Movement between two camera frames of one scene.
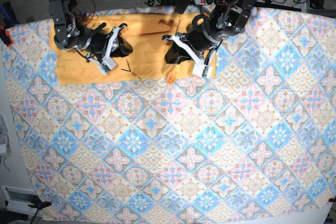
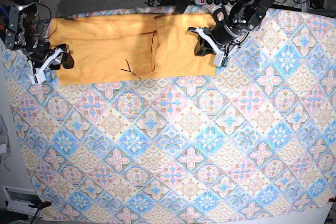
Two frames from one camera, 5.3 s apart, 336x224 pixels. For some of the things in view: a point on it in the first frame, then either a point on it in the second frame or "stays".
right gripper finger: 175,54 → 203,47
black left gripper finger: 121,48 → 67,61
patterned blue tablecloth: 255,144 stays
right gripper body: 200,68 → 221,58
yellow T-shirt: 144,34 stays
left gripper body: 107,64 → 40,76
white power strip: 206,0 stays
